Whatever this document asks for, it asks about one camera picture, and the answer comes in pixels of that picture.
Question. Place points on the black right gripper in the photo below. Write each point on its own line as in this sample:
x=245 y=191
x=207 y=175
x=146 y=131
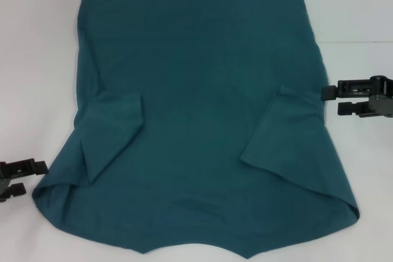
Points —
x=383 y=105

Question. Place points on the teal blue t-shirt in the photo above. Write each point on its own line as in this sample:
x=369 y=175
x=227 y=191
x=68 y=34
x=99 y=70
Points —
x=196 y=90

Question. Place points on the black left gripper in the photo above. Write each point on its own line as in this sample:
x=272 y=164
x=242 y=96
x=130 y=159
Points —
x=4 y=185

